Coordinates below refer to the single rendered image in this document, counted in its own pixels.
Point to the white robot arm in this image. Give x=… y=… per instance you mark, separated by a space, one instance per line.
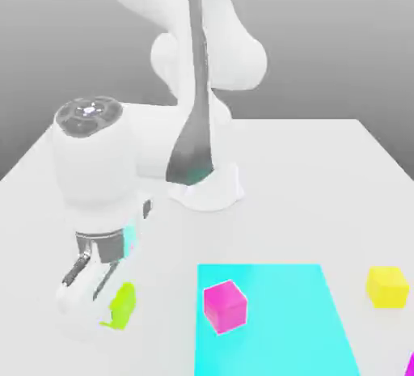
x=97 y=162

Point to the small yellow cube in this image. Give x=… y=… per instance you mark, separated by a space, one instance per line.
x=387 y=287

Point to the small lime green cube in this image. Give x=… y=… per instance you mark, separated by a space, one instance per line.
x=123 y=305

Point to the small magenta cube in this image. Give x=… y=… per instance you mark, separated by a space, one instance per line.
x=226 y=308
x=410 y=366

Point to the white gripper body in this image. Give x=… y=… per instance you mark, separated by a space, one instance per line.
x=81 y=298

